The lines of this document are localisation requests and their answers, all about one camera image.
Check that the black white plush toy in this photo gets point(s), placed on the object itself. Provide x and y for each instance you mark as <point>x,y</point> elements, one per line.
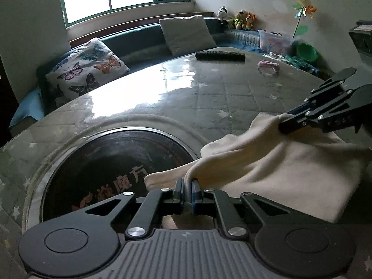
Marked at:
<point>223,15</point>

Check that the green plastic bowl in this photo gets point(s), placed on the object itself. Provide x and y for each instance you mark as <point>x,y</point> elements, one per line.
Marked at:
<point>306,52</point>

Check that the teal corner sofa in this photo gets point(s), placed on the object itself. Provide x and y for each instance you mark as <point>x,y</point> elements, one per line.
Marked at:
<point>138,48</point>

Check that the brown plush toy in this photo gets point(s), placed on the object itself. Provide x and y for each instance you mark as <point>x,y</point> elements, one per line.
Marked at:
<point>240,20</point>

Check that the colourful pinwheel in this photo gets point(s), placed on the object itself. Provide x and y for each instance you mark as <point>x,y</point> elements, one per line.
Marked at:
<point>304,9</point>

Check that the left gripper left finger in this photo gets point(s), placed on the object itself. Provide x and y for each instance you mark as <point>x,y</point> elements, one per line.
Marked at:
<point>157,204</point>

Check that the pink hair scrunchie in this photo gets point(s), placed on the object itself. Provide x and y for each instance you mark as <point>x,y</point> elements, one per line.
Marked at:
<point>268,68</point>

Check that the clear plastic storage box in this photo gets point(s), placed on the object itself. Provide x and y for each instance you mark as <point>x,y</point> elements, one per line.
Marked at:
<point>272,42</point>

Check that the plain grey pillow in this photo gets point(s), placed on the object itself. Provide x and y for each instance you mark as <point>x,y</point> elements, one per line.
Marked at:
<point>184,35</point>

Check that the black remote control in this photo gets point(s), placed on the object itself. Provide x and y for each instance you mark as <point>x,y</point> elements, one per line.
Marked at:
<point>220,56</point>

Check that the butterfly print pillow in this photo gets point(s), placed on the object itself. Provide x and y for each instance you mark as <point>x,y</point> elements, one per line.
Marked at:
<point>88,67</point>

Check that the round black induction cooktop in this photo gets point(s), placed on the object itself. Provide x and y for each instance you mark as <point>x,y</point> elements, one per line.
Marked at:
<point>108,164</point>

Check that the orange plush toy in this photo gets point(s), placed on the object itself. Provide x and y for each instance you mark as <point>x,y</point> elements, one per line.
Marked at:
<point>250,20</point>

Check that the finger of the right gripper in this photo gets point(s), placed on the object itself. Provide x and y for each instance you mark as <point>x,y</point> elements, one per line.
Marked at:
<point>299,121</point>
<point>326,92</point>

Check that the cream knit sweater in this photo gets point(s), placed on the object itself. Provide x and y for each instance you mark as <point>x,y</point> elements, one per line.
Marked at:
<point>308,170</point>

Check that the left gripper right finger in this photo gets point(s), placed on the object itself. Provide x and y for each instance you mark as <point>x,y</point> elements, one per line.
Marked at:
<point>218,205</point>

